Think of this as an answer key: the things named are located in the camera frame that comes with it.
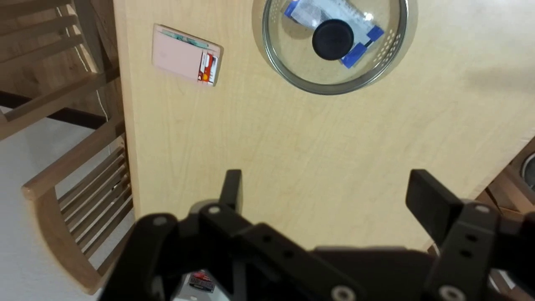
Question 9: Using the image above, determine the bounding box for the glass pot lid black knob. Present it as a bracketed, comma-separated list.
[253, 0, 417, 95]

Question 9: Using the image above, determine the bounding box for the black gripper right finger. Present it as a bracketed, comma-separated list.
[404, 169, 462, 244]

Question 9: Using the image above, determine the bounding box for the blue white packet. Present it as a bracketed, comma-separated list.
[282, 0, 384, 69]

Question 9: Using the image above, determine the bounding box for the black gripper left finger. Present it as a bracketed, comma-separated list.
[218, 169, 242, 211]

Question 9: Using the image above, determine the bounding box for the far right wooden chair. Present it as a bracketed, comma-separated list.
[0, 0, 133, 293]

